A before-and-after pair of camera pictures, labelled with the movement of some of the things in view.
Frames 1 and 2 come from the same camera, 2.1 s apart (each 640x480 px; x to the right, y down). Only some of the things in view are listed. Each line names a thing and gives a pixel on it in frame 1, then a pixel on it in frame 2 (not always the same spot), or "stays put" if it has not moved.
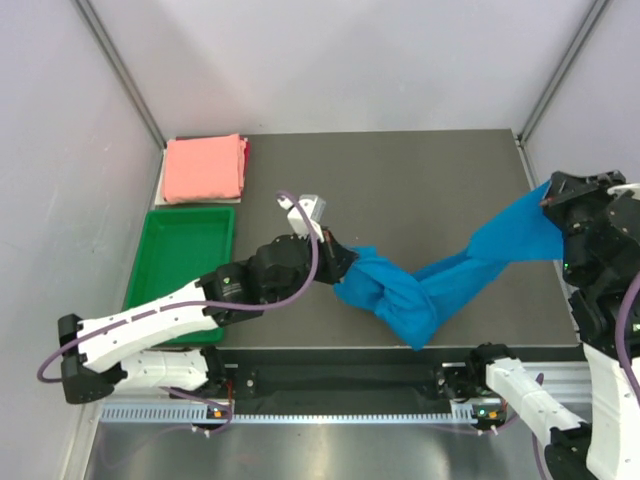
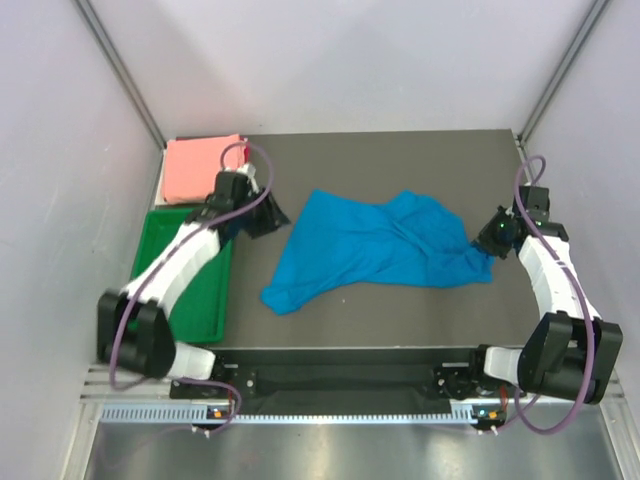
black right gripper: x=563 y=187 → x=484 y=239
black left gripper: x=337 y=259 → x=272 y=219
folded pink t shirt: x=203 y=167 stays put
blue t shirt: x=411 y=302 → x=406 y=240
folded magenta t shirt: x=247 y=152 stays put
